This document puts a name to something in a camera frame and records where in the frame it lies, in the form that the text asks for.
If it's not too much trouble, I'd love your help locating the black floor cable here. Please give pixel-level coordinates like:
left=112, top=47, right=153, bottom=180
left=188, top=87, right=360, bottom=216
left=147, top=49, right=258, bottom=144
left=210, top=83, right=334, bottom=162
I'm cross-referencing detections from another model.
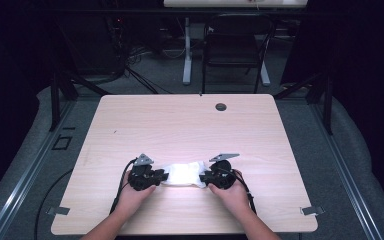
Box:
left=33, top=168, right=75, bottom=240

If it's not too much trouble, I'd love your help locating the person's left hand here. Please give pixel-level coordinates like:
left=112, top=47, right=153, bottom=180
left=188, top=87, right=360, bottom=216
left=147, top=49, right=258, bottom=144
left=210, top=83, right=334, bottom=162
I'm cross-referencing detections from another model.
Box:
left=115, top=171, right=157, bottom=218

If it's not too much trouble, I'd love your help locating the aluminium floor rail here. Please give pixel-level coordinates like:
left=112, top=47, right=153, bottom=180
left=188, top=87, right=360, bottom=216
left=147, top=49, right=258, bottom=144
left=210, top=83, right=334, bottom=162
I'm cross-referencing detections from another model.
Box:
left=0, top=99, right=76, bottom=240
left=308, top=99, right=384, bottom=240

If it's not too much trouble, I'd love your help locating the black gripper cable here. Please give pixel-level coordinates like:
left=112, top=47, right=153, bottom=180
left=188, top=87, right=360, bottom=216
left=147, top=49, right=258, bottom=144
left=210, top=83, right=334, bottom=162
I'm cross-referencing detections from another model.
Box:
left=218, top=167, right=258, bottom=215
left=109, top=157, right=138, bottom=215

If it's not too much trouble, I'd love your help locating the black metal stand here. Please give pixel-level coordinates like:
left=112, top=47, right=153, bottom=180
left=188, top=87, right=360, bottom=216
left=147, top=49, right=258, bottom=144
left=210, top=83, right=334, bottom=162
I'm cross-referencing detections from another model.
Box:
left=48, top=19, right=111, bottom=133
left=273, top=68, right=335, bottom=136

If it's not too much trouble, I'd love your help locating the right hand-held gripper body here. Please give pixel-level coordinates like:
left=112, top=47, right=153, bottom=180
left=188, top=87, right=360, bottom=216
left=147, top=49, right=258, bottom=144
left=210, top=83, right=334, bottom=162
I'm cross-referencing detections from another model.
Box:
left=206, top=152, right=241, bottom=191

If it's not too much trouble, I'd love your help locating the black folding chair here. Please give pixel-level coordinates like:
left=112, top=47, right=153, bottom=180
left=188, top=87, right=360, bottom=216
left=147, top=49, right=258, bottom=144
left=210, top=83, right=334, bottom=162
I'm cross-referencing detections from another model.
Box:
left=200, top=13, right=278, bottom=95

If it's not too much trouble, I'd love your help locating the bundle of black cables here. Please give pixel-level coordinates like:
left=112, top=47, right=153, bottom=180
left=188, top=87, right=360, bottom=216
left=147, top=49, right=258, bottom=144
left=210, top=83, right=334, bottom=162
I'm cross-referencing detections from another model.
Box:
left=104, top=16, right=174, bottom=95

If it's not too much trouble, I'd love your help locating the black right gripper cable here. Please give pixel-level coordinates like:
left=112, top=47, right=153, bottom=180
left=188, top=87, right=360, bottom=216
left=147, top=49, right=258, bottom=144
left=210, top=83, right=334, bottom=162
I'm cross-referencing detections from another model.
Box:
left=218, top=167, right=258, bottom=215

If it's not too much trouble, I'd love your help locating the white desk with metal legs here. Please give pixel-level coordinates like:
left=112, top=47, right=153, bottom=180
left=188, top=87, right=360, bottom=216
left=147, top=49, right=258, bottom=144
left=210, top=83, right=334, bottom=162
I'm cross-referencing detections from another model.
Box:
left=162, top=0, right=309, bottom=86

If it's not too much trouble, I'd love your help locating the person's right hand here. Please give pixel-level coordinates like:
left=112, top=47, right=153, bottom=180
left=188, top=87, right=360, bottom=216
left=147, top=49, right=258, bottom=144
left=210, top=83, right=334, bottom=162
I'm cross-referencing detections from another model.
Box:
left=207, top=169, right=253, bottom=216

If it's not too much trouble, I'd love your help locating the white sock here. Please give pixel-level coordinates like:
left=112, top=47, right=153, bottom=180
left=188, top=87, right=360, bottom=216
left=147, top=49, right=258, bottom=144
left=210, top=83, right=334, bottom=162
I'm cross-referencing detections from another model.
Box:
left=161, top=161, right=205, bottom=188
left=189, top=160, right=211, bottom=174

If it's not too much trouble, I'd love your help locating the grey table corner bracket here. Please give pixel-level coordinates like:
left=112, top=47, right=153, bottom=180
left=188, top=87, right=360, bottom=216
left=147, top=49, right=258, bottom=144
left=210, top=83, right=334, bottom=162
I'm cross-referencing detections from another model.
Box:
left=46, top=206, right=71, bottom=217
left=299, top=205, right=326, bottom=216

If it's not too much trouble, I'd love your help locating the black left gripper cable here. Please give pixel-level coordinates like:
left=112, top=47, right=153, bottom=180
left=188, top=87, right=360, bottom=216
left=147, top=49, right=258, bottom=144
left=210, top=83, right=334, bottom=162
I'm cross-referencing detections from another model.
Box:
left=109, top=157, right=138, bottom=215

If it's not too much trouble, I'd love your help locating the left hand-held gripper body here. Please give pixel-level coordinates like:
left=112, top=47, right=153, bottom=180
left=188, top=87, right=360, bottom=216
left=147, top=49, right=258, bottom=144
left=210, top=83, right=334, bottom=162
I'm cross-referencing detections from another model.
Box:
left=126, top=153, right=158, bottom=192

